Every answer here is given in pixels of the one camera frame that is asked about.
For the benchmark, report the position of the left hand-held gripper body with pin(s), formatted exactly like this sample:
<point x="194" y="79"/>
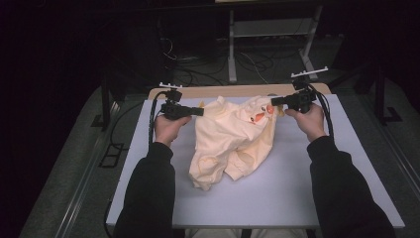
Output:
<point x="173" y="110"/>

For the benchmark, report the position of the black metal stand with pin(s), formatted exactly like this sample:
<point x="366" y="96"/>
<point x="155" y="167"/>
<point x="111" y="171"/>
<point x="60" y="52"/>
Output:
<point x="105" y="105"/>
<point x="380" y="95"/>

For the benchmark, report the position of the cream garment with orange print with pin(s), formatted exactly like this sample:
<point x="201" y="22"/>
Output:
<point x="228" y="142"/>

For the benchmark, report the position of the person's left hand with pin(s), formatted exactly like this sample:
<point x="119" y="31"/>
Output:
<point x="168" y="129"/>

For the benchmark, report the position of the white metal desk frame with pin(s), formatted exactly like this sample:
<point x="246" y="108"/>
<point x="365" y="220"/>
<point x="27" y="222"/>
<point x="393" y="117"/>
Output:
<point x="272" y="28"/>

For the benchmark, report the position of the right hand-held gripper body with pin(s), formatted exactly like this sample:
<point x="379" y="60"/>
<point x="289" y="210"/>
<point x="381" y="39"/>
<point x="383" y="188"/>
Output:
<point x="302" y="99"/>

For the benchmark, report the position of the aluminium floor rail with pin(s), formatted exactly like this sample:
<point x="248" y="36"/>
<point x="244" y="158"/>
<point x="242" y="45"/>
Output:
<point x="401" y="155"/>
<point x="84" y="185"/>

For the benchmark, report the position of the person's right hand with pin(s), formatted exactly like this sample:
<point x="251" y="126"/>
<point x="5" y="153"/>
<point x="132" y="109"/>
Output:
<point x="312" y="124"/>

